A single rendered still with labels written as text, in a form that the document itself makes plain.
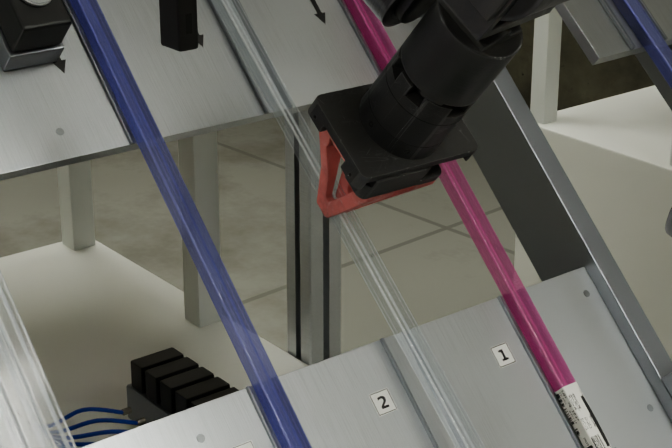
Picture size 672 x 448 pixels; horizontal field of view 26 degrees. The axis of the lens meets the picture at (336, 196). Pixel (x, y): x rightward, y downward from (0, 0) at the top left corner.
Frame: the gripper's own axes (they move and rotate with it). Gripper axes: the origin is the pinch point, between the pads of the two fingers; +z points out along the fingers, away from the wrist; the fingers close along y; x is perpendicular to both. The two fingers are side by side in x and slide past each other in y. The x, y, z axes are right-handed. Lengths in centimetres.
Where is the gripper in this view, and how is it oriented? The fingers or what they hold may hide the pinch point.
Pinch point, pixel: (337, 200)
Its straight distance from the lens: 99.4
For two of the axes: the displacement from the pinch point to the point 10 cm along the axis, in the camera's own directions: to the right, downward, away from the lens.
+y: -7.6, 2.1, -6.2
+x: 4.8, 8.1, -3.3
